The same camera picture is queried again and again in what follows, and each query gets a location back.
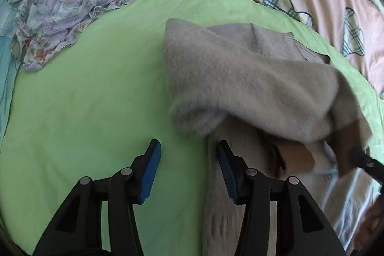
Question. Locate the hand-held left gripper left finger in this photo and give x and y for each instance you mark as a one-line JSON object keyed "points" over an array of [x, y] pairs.
{"points": [[148, 175]]}

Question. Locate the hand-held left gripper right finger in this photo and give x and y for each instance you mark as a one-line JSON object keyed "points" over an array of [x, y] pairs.
{"points": [[229, 175]]}

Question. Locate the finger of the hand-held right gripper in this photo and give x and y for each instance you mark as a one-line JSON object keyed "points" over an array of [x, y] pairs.
{"points": [[366, 165]]}

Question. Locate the beige knit sweater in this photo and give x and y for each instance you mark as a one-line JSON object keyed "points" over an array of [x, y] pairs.
{"points": [[240, 79]]}

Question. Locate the person's right hand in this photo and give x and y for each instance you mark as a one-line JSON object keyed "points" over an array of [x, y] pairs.
{"points": [[371, 227]]}

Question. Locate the light green bed sheet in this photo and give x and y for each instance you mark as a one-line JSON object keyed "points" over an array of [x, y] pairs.
{"points": [[90, 109]]}

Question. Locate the teal floral quilt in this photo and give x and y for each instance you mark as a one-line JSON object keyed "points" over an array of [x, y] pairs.
{"points": [[6, 79]]}

